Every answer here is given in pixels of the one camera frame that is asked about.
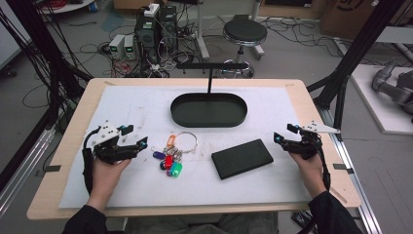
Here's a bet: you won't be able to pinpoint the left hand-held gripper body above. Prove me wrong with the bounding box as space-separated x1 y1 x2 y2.
92 120 139 165

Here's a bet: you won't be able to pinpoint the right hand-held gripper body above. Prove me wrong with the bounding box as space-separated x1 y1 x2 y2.
284 120 342 161

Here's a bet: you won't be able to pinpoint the key ring with coloured tags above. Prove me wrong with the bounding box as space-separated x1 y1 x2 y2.
151 131 199 178

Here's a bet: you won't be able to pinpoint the black wallet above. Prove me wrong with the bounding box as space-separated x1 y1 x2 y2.
210 138 275 180

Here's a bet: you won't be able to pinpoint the black oval tray with hanger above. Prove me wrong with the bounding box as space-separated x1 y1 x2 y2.
169 61 248 129

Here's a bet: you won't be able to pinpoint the person's right hand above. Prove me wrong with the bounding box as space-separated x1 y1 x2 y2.
289 151 327 199

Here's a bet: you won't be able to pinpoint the person's left hand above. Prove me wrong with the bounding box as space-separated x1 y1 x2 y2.
86 157 131 213

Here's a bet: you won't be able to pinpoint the black tape strip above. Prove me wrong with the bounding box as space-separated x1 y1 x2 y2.
34 164 62 178
332 163 356 176

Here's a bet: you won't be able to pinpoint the white table mat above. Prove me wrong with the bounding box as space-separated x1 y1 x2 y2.
58 85 314 210

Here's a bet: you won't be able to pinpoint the white floor board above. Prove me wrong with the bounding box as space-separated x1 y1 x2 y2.
350 63 413 137

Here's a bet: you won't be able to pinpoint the white power supply unit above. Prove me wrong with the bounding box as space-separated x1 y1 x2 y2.
123 34 137 60
108 33 127 60

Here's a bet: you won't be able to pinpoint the black computer tower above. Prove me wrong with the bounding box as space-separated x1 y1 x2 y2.
133 14 161 63
158 5 179 54

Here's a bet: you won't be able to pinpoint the person's grey trousers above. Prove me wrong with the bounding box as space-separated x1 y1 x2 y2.
124 212 280 234

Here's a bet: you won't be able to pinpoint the black round stool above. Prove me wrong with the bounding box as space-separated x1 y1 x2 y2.
219 14 269 79

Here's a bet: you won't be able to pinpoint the brown cardboard box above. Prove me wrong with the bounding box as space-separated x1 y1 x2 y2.
319 0 413 42

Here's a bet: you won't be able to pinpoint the white metal stand leg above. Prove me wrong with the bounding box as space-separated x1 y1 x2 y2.
194 0 211 61

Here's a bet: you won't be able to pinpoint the white power strip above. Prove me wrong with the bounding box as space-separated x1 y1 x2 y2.
143 2 161 19

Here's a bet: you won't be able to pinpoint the left hand-held gripper cable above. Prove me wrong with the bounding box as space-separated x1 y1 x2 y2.
82 126 102 197

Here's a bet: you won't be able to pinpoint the hand-held gripper cable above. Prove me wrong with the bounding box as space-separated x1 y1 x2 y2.
312 138 332 192
82 126 102 197

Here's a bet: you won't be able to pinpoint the right hand-held gripper cable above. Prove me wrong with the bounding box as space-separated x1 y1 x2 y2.
312 138 332 192

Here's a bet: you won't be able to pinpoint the aluminium rail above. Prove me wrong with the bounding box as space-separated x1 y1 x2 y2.
0 127 56 218
319 106 384 234

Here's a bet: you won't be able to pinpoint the black frame with cables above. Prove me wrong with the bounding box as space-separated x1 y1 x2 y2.
0 0 94 193

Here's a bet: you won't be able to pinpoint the black frame post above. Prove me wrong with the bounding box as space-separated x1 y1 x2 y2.
306 0 407 132

